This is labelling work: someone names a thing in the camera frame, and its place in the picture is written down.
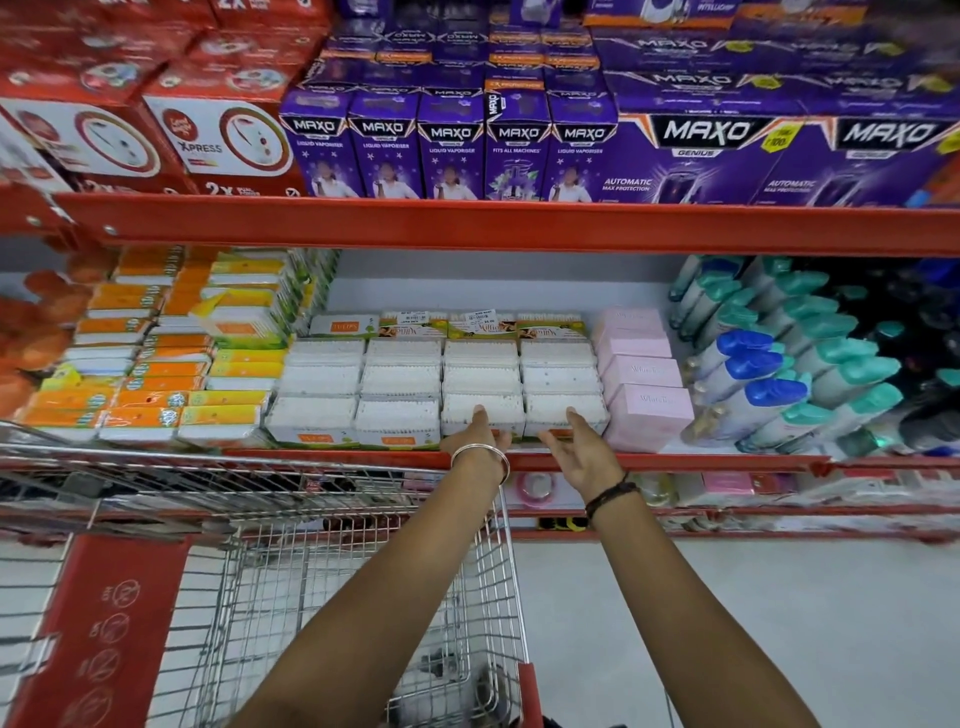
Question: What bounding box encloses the person's left forearm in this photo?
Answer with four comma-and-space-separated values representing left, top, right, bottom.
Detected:
228, 450, 511, 728

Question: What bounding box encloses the red metal shelf beam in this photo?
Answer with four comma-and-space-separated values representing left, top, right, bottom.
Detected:
0, 183, 960, 260

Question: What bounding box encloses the row of teal-capped bottles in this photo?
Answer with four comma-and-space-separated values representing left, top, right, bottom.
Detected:
667, 255, 906, 460

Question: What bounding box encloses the white orange-label box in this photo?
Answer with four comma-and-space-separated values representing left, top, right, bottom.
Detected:
309, 313, 381, 339

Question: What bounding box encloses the pink packet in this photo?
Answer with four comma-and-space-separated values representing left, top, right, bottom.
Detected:
699, 471, 757, 501

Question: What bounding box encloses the stack of orange-white packets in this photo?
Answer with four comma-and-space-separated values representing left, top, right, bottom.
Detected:
16, 246, 340, 450

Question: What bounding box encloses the round white pink pack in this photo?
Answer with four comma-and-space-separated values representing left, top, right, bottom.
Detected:
503, 473, 565, 512

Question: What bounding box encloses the red shelf edge rail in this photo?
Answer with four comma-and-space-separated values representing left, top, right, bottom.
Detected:
0, 442, 960, 481

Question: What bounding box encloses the stack of large purple boxes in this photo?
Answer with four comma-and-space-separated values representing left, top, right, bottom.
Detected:
583, 0, 960, 209

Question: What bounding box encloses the person's right forearm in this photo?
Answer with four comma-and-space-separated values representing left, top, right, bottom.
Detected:
585, 483, 822, 728

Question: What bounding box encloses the blue-capped spray bottle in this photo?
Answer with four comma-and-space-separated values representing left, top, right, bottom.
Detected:
688, 349, 790, 410
681, 377, 811, 447
684, 329, 778, 380

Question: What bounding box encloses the person's right hand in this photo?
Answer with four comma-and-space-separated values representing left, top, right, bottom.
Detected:
538, 407, 628, 502

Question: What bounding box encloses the stack of clear swab boxes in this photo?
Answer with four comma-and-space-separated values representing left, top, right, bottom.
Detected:
264, 336, 610, 451

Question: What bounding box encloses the silver bangle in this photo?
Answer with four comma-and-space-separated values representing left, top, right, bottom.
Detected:
449, 442, 512, 486

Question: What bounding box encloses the green-label swab box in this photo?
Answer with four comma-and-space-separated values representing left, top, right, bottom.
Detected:
378, 310, 450, 339
516, 312, 588, 341
447, 308, 519, 341

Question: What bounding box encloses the black wrist bracelet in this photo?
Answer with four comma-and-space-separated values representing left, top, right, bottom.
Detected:
584, 472, 640, 524

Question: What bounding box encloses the stack of small purple boxes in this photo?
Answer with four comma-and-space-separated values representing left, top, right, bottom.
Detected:
279, 0, 621, 204

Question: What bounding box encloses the row of dark bottles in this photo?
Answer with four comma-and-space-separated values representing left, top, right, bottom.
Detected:
828, 257, 960, 460

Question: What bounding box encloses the metal wire shopping cart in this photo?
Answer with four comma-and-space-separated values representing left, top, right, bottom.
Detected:
0, 420, 543, 728

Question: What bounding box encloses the pink box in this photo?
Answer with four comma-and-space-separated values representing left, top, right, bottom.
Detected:
592, 305, 669, 340
600, 354, 685, 402
604, 384, 696, 455
597, 333, 674, 361

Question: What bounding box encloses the person's left hand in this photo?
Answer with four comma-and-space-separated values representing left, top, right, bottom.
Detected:
441, 405, 515, 459

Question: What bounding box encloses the pile of orange packets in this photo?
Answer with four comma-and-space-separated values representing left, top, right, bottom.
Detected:
0, 251, 117, 423

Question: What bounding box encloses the red cart sign panel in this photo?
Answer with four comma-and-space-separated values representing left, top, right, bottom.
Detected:
6, 534, 194, 728

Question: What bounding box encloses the stack of red-white boxes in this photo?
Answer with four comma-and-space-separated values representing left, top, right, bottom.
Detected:
0, 0, 336, 198

